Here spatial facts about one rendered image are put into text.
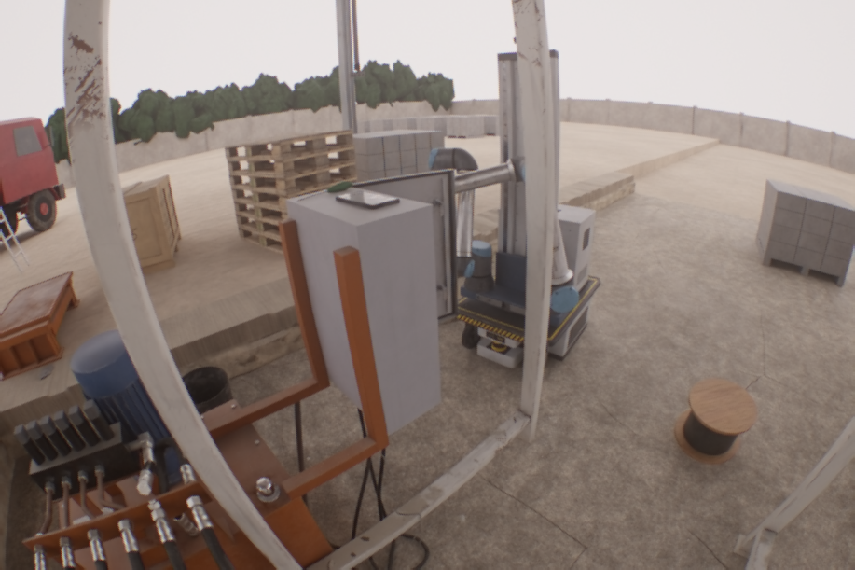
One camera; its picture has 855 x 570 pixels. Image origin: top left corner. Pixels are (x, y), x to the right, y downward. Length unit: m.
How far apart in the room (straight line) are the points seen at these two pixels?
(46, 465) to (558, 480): 1.80
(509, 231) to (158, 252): 3.10
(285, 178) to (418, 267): 2.29
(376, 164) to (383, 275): 3.35
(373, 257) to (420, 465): 1.22
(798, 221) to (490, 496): 4.26
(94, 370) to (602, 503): 1.80
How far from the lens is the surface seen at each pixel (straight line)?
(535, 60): 0.94
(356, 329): 0.80
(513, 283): 2.24
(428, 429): 1.93
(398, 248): 0.80
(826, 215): 4.94
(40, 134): 10.92
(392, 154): 4.17
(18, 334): 3.05
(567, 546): 1.62
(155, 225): 3.73
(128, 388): 1.04
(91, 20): 0.47
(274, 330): 2.50
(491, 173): 1.70
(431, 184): 1.30
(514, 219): 2.18
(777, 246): 4.89
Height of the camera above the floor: 1.46
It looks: 21 degrees down
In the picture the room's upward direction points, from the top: 3 degrees counter-clockwise
